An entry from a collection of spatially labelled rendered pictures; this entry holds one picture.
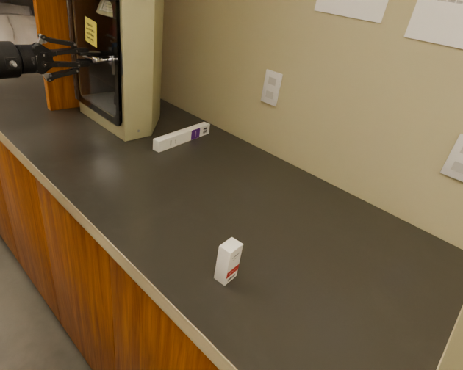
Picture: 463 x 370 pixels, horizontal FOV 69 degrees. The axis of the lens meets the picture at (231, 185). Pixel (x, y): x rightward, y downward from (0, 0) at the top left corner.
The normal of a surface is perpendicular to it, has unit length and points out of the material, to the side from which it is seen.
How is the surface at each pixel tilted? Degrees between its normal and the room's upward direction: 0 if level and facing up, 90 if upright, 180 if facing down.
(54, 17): 90
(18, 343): 0
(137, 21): 90
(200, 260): 0
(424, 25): 90
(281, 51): 90
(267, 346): 0
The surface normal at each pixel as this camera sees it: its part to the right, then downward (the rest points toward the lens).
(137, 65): 0.72, 0.44
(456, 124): -0.68, 0.29
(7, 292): 0.14, -0.85
